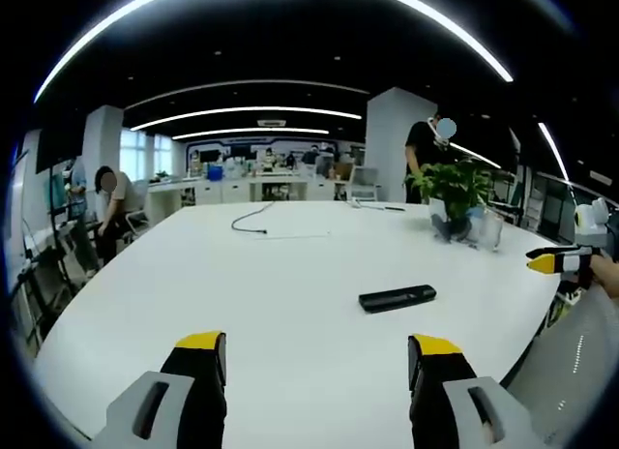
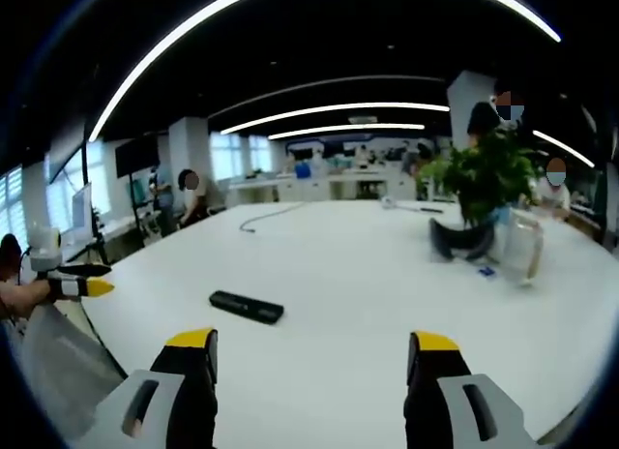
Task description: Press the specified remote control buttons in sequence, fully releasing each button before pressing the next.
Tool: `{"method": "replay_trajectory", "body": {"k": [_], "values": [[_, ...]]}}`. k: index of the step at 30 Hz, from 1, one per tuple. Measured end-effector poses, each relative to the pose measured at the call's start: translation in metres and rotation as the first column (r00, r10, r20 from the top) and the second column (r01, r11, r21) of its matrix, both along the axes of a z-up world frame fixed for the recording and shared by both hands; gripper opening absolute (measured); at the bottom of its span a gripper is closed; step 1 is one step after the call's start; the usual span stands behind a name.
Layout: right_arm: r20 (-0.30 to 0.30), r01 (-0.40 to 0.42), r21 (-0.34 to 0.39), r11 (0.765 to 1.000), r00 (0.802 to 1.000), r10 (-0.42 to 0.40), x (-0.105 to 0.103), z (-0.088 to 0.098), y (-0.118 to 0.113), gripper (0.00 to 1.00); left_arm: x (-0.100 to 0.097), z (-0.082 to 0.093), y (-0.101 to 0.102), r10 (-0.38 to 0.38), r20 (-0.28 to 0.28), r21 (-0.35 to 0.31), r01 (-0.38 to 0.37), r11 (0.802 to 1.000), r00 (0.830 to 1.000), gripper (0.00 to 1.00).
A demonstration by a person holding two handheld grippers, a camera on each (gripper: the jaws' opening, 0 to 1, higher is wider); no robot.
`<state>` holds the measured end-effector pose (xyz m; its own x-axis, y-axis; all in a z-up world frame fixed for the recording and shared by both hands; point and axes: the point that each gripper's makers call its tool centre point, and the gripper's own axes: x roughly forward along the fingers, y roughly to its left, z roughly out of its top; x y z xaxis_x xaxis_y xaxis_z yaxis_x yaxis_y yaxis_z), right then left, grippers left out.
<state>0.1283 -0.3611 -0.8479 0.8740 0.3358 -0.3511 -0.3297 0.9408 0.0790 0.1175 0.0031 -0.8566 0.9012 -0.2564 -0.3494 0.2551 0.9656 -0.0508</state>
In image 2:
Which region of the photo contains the white desktop monitor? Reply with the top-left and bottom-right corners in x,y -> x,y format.
71,182 -> 94,238

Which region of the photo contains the black screen on stand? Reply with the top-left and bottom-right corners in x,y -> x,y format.
114,136 -> 162,178

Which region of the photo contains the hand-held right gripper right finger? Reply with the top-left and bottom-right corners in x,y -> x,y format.
403,330 -> 541,449

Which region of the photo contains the grey mesh chair back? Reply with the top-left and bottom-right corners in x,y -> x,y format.
19,303 -> 128,441

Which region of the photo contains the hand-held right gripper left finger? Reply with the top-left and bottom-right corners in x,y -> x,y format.
72,327 -> 219,449

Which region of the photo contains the black curved object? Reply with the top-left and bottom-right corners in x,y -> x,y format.
428,217 -> 498,263

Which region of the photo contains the green potted plant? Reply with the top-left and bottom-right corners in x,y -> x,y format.
416,127 -> 544,227

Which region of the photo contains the black tripod stand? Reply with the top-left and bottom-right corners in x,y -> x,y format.
79,124 -> 113,267

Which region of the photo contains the long ceiling light strip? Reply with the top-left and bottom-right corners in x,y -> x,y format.
88,0 -> 563,143

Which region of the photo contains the grey cable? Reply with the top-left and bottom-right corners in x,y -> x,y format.
240,201 -> 307,234

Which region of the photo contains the black remote control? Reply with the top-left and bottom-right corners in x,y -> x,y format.
208,289 -> 285,326

